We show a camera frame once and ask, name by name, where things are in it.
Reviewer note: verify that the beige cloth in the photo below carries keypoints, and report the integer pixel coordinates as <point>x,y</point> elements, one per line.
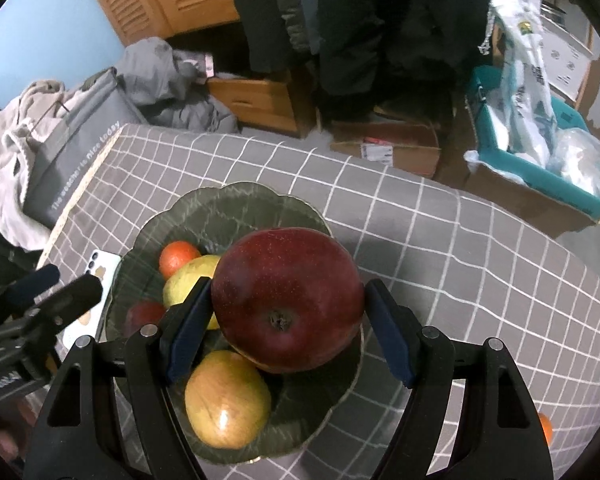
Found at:
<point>10,160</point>

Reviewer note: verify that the small orange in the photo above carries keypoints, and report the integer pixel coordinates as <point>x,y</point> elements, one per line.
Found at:
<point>545,429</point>

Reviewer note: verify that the clear plastic bag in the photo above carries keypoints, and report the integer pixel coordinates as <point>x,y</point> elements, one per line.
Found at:
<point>585,160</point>

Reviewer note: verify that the small red apple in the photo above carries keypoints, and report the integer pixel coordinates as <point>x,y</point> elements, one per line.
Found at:
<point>142,317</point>

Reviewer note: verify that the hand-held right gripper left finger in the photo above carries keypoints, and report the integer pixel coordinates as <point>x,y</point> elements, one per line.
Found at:
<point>185,340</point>

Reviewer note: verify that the brown cardboard box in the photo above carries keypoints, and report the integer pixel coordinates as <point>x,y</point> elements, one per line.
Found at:
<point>400,147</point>

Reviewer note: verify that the large red apple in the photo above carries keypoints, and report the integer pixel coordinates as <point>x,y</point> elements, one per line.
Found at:
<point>285,290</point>

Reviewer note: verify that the white smartphone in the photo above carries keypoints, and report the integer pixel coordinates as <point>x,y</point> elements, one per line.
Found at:
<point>105,266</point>

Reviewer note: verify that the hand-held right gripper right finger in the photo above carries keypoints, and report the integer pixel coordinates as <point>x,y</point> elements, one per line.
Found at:
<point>387,335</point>

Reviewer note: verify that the teal cardboard box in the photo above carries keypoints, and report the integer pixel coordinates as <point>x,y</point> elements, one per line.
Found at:
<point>510,185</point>

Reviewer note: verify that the grey checked tablecloth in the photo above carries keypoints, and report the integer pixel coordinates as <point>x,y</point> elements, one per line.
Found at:
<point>455,260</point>

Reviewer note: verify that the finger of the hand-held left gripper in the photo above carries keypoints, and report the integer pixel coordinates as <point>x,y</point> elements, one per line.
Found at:
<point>32,282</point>
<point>75,292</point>

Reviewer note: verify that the large orange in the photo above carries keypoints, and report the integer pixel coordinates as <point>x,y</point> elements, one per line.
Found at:
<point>179,259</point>

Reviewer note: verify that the wooden drawer unit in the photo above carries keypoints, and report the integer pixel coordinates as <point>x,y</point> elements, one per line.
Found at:
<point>260,102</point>

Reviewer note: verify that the grey tote bag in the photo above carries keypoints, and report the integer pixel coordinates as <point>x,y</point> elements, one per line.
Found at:
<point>85,145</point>

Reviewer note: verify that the yellow green pear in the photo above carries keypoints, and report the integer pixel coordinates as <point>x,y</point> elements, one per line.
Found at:
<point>187,280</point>

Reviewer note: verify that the dark glass scalloped bowl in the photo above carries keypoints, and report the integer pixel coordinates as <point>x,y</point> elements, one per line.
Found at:
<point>215,210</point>

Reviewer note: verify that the white printed plastic bag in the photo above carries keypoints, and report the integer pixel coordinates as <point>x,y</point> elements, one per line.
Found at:
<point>525,85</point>

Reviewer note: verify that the yellow red mango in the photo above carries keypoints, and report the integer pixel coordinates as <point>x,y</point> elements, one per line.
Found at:
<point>227,400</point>

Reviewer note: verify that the grey jacket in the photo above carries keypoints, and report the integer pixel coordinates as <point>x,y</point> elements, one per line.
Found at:
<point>155,75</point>

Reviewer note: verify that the dark hanging clothing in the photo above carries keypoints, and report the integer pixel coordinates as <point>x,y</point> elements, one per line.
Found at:
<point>380,20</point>

